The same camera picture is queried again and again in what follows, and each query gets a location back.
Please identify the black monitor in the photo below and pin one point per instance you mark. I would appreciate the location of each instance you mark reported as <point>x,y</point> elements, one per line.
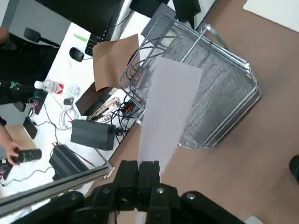
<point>88,16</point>

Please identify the aluminium frame post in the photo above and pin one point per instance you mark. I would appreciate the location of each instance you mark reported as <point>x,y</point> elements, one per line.
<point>58,186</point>

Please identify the person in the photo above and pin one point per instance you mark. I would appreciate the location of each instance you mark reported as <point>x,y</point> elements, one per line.
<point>23,65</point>

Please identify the red black connector plug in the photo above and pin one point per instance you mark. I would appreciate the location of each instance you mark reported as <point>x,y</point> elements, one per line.
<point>128,108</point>

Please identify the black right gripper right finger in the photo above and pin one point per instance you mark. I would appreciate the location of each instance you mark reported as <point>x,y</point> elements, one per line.
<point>149,184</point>

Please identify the black computer mouse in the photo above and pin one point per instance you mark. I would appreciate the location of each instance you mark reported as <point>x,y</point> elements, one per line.
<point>76,54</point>

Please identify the white clipboard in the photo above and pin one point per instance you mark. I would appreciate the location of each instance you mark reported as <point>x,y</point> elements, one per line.
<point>275,11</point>

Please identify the silver mesh file organizer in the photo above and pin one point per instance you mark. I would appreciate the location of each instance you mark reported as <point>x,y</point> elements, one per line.
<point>222,93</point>

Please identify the white A4 paper sheet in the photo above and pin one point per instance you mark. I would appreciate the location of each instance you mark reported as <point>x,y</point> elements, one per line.
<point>170,105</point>

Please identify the dark grey flat box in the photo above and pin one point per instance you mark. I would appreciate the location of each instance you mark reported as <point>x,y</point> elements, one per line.
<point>158,18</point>

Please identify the black phone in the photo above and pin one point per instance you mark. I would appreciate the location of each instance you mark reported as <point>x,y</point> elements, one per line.
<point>30,128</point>

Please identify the black keyboard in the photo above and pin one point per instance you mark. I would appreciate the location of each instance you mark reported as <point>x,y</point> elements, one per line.
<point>95,43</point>

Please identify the black power supply box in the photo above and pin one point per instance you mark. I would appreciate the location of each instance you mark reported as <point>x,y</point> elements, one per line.
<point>93,134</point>
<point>67,161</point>

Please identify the brown paper flap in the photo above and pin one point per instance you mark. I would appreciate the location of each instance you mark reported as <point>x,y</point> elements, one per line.
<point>114,63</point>

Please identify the brown box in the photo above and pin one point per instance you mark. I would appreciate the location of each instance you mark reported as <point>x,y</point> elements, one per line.
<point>93,100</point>

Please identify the clear water bottle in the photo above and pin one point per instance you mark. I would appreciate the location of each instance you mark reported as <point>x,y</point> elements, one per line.
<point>50,86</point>

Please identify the black remote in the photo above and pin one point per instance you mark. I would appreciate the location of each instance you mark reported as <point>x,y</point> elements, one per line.
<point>31,155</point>

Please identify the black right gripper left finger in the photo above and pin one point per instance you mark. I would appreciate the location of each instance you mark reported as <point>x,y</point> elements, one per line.
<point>126,182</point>

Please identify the black mesh pen cup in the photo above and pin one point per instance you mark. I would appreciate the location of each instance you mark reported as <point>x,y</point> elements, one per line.
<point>294,170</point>

